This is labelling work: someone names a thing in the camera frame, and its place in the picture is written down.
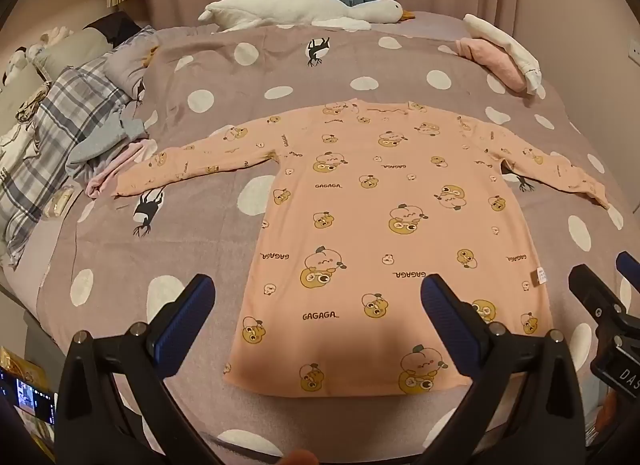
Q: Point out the mauve polka dot blanket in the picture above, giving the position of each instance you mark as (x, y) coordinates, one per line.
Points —
(225, 110)

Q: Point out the grey-green pillow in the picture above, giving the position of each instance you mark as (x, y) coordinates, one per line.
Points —
(75, 47)

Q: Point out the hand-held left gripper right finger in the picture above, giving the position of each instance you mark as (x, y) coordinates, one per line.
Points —
(445, 317)

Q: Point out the light pink garment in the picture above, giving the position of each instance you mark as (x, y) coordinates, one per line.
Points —
(117, 169)

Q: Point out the pink and white folded clothes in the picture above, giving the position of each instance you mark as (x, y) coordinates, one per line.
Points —
(500, 35)

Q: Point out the orange cartoon print shirt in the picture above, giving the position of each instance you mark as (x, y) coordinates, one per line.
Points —
(350, 225)

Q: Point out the yellow packet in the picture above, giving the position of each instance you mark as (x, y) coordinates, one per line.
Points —
(22, 362)

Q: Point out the white plush toy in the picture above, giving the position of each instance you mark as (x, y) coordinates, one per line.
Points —
(47, 36)

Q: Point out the small beige pouch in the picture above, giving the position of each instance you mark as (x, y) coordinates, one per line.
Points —
(60, 201)

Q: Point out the white wall socket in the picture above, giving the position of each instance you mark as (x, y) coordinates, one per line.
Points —
(635, 51)

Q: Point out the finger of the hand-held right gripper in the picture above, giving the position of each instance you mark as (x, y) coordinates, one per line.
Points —
(630, 267)
(595, 292)

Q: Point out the pink folded cloth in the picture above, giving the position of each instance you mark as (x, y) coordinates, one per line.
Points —
(495, 62)

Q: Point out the white goose plush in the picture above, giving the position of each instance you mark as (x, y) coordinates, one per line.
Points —
(280, 7)

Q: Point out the person's left hand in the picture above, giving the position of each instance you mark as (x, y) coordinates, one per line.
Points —
(300, 459)

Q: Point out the grey plaid quilt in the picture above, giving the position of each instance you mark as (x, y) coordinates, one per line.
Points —
(65, 110)

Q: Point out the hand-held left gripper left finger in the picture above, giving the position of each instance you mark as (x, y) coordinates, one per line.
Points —
(187, 317)

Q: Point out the black cloth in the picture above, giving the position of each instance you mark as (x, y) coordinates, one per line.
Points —
(117, 22)

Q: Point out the black phone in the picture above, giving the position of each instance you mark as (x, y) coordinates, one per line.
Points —
(30, 402)

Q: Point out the grey garment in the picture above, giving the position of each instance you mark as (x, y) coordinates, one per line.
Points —
(100, 145)

